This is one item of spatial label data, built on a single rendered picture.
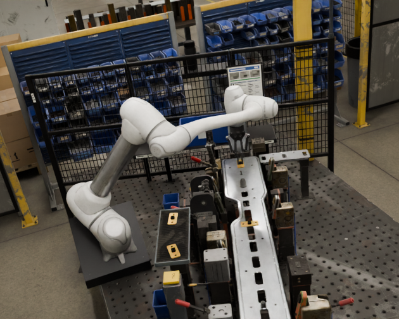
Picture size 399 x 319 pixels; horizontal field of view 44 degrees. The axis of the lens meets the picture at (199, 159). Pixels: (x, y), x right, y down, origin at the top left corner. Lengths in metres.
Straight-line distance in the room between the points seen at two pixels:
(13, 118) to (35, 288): 1.93
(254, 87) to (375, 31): 2.37
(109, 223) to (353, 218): 1.36
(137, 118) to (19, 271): 2.32
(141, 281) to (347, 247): 1.09
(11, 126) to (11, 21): 3.94
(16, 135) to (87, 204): 2.89
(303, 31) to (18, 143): 3.24
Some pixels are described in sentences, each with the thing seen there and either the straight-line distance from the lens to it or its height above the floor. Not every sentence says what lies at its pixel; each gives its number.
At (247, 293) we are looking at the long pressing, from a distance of 2.04.
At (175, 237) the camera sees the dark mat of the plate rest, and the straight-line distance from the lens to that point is 2.10.
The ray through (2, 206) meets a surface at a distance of 4.63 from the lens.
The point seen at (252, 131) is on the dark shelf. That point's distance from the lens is 3.17.
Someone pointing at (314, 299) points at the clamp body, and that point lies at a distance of 1.93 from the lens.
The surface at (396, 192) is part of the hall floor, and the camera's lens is 4.46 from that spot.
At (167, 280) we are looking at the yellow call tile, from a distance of 1.91.
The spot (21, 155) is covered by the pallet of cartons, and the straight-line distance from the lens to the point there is 5.37.
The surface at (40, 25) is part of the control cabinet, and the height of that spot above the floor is 0.76.
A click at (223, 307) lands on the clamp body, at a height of 1.06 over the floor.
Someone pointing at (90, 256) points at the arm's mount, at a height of 0.83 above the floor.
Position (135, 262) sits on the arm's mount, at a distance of 2.66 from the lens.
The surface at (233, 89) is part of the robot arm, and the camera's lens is 2.52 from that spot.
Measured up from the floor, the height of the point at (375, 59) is 0.69.
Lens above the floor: 2.43
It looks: 29 degrees down
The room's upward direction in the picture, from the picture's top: 8 degrees counter-clockwise
